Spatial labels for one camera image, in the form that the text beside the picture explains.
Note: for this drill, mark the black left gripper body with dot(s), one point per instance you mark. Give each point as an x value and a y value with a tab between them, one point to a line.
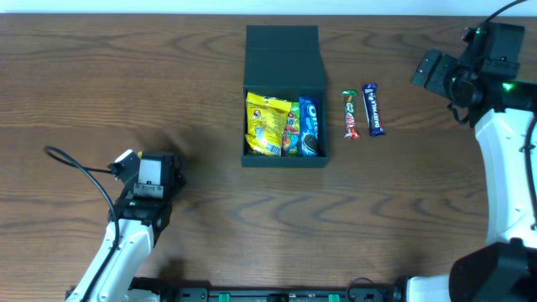
177	176

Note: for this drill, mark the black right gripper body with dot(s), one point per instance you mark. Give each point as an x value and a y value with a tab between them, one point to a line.
433	71

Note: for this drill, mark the Dairy Milk chocolate bar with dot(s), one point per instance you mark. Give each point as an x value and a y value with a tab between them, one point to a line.
369	96

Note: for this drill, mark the KitKat Milo bar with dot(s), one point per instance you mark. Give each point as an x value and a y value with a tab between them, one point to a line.
349	98

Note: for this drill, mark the yellow Hacks candy bag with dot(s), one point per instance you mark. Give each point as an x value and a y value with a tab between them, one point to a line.
266	121

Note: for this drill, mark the Haribo worms candy bag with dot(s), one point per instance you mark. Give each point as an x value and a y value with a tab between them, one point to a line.
291	136

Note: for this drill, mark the black gift box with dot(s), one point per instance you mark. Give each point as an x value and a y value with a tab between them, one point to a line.
285	62

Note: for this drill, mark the blue Oreo cookie pack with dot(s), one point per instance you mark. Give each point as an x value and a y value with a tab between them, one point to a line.
308	126

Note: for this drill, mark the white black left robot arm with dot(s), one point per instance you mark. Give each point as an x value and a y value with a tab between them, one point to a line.
135	222

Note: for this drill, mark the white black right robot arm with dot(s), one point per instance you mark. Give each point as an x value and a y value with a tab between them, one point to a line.
505	269

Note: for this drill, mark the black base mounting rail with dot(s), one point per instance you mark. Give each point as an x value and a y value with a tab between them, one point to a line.
359	290

